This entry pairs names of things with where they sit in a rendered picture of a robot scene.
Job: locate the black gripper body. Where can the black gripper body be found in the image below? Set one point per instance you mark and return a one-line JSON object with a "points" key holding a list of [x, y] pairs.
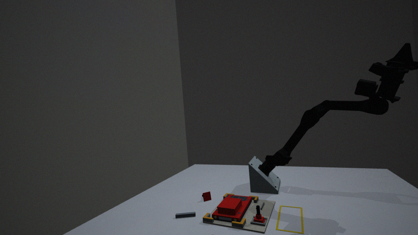
{"points": [[394, 73]]}

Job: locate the red toy car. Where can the red toy car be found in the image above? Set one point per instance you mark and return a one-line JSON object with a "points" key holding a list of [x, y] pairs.
{"points": [[245, 202]]}

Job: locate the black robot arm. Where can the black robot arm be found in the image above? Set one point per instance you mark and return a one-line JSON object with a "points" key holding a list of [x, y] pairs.
{"points": [[373, 105]]}

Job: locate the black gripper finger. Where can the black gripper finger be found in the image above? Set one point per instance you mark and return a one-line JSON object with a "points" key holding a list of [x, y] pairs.
{"points": [[401, 58], [410, 60]]}

